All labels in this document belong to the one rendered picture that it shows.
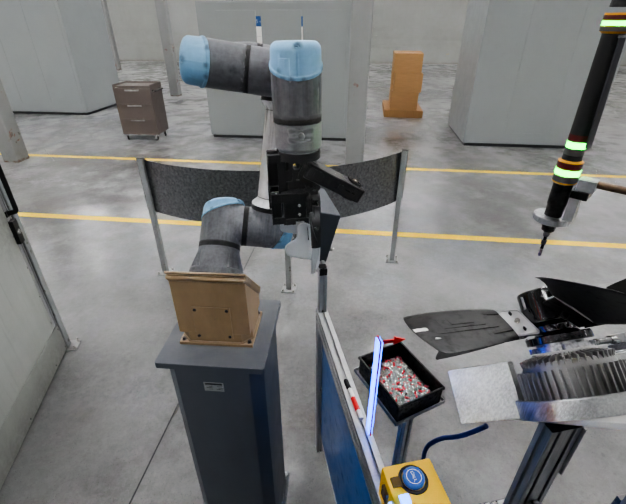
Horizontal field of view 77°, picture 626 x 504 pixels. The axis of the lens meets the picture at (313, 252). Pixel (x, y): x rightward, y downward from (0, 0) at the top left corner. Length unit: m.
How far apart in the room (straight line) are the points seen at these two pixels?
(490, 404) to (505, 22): 6.36
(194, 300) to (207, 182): 1.77
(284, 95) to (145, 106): 6.91
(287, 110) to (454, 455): 1.92
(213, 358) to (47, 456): 1.46
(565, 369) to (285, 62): 0.84
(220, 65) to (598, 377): 0.95
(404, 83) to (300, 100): 8.43
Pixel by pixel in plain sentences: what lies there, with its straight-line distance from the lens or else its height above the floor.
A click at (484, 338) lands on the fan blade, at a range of 0.99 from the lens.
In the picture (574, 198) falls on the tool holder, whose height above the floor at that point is 1.52.
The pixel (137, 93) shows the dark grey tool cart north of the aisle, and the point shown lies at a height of 0.77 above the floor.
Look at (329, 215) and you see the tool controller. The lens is 1.36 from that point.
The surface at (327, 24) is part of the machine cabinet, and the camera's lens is 6.87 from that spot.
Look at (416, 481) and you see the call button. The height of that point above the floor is 1.08.
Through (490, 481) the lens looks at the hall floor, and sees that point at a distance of 2.23.
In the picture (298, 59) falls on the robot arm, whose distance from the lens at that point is 0.60.
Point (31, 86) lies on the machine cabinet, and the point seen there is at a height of 0.57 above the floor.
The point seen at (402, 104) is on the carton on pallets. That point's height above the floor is 0.26.
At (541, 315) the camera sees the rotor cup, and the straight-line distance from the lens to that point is 1.09.
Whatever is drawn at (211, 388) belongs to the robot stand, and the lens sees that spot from 1.24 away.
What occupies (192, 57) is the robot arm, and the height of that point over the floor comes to 1.76.
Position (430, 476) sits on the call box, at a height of 1.07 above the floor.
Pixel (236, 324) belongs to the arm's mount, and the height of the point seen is 1.08.
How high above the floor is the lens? 1.81
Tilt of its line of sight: 30 degrees down
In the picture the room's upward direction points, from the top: straight up
